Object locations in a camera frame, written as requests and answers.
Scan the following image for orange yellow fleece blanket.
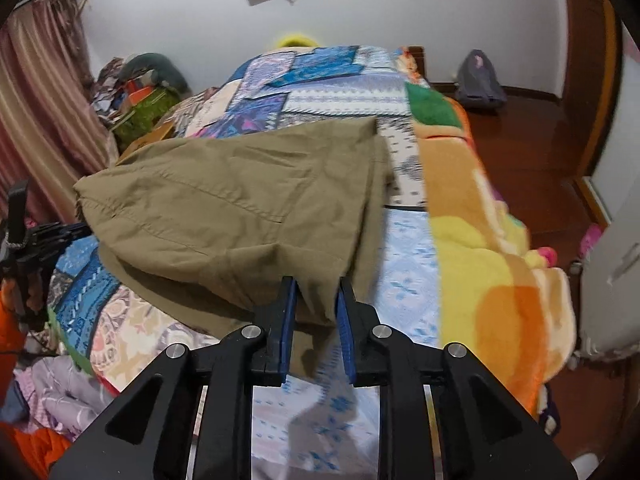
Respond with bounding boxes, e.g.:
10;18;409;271
398;46;577;414

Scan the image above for white door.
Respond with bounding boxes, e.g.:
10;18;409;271
575;25;640;361

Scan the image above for khaki pants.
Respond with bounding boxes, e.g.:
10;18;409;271
73;116;394;380

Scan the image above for yellow plush pillow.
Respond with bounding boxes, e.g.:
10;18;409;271
275;32;322;49

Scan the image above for orange cloth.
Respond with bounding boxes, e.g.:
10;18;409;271
0;280;73;479

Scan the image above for pink slippers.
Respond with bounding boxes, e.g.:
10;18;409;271
534;224;604;271

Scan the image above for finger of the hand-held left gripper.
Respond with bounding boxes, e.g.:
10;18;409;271
22;222;94;261

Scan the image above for lilac crumpled cloth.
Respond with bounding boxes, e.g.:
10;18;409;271
11;353;124;444

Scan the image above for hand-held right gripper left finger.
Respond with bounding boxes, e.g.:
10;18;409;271
49;275;300;480

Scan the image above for grey backpack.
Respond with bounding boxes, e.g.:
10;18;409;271
454;49;507;110

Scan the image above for wooden door frame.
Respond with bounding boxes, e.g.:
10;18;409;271
558;0;623;226

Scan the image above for patchwork bedspread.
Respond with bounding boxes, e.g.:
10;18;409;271
46;45;443;480

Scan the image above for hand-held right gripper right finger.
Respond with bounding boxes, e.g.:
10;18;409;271
338;276;577;480

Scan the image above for pile of clothes and bags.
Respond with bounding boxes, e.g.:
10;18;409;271
90;52;193;150

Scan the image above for striped pink curtain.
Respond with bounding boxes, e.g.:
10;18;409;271
0;0;117;231

